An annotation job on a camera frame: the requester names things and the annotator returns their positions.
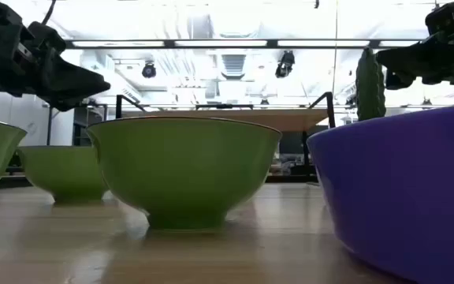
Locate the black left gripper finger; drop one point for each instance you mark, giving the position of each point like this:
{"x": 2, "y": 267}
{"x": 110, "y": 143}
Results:
{"x": 69, "y": 103}
{"x": 73, "y": 79}

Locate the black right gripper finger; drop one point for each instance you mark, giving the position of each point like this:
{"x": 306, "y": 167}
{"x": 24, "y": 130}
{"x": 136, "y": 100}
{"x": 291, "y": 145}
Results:
{"x": 399, "y": 81}
{"x": 412, "y": 57}

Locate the purple plastic bowl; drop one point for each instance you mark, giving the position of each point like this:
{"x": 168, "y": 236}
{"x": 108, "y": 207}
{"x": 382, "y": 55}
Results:
{"x": 400, "y": 197}

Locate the green cactus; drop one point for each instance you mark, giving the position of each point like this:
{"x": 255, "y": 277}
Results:
{"x": 370, "y": 87}

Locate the black round ceiling spotlight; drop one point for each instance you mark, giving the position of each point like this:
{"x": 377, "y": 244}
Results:
{"x": 149, "y": 71}

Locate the wooden shelf black metal legs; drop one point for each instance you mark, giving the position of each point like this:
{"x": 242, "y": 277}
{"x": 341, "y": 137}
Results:
{"x": 302, "y": 120}

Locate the small black ceiling fixture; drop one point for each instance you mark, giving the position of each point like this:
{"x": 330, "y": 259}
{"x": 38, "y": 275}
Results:
{"x": 316, "y": 4}

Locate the black tilted ceiling spotlight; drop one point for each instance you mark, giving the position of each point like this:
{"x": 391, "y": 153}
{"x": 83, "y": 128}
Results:
{"x": 285, "y": 64}

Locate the black overhead light bar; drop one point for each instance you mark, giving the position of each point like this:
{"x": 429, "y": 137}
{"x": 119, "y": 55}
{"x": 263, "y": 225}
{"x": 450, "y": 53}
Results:
{"x": 272, "y": 43}

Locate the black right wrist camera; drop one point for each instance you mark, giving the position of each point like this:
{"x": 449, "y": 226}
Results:
{"x": 447, "y": 17}

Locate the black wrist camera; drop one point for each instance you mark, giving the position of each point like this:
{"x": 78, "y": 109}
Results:
{"x": 447, "y": 17}
{"x": 47, "y": 35}

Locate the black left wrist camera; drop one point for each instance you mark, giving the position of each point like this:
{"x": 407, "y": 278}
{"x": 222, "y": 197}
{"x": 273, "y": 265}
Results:
{"x": 47, "y": 35}

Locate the black metal rig frame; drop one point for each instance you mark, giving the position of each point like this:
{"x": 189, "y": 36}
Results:
{"x": 290, "y": 179}

